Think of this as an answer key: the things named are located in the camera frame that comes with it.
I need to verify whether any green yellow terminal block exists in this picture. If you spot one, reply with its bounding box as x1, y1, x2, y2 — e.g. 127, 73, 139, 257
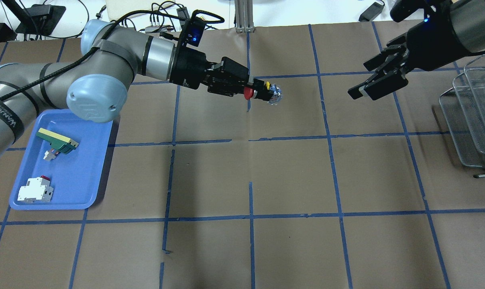
36, 128, 79, 155

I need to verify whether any small grey connector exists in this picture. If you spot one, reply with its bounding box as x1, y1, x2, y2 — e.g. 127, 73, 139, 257
43, 150, 59, 162

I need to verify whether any black power adapter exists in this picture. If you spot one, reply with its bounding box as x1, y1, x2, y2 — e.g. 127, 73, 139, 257
358, 1, 385, 22

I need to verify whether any red emergency stop button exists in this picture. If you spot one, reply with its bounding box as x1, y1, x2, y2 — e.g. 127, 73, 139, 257
243, 81, 283, 106

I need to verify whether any blue plastic tray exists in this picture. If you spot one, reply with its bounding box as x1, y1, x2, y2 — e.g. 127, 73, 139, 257
9, 109, 114, 210

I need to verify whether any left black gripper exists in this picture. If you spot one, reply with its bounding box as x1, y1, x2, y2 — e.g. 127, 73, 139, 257
171, 42, 266, 97

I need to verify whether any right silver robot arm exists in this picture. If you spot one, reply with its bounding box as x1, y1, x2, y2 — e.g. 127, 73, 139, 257
348, 0, 485, 100

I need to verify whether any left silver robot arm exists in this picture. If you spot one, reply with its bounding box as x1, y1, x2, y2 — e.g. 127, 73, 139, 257
0, 18, 281, 156

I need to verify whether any aluminium frame post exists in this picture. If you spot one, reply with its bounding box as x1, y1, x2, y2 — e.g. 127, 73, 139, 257
234, 0, 255, 33

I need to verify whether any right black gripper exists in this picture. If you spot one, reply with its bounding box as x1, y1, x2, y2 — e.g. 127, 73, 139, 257
347, 17, 466, 100

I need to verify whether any black camera stand base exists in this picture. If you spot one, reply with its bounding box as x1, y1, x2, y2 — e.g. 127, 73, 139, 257
15, 4, 67, 37

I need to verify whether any white circuit breaker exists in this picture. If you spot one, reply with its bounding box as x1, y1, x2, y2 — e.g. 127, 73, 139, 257
17, 175, 54, 203

